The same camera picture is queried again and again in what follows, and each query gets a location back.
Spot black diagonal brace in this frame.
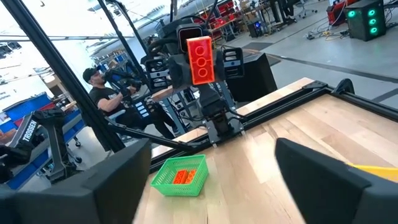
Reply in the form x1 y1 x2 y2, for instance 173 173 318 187
105 118 200 153

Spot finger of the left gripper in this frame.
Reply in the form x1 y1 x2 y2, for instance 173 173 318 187
214 50 227 84
167 54 190 90

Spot yellow plastic basket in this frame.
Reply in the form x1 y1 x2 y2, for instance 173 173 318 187
346 161 398 183

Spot black table frame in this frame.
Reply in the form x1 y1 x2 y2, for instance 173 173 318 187
149 79 398 174

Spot red tool chest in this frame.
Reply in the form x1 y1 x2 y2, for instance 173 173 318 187
326 0 358 26

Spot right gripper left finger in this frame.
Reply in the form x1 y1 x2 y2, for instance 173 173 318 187
81 138 152 224

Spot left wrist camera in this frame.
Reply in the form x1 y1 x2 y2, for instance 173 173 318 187
176 23 205 52

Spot person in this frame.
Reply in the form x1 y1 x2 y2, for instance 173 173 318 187
82 67 177 140

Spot black corner bracket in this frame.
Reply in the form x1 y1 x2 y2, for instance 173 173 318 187
331 78 356 96

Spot green plastic basket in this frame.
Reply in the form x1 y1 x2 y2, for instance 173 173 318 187
150 154 209 197

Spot black box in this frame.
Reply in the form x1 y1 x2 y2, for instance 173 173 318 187
225 52 279 103

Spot orange toy brick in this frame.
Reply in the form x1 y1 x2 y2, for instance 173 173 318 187
172 169 189 185
186 35 215 86
185 169 198 184

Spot black tower green fans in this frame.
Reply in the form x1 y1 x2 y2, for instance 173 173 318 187
343 0 387 42

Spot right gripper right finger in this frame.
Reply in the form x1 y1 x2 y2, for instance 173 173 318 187
274 138 373 224

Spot black frame post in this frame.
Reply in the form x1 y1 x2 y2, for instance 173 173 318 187
1 0 127 153

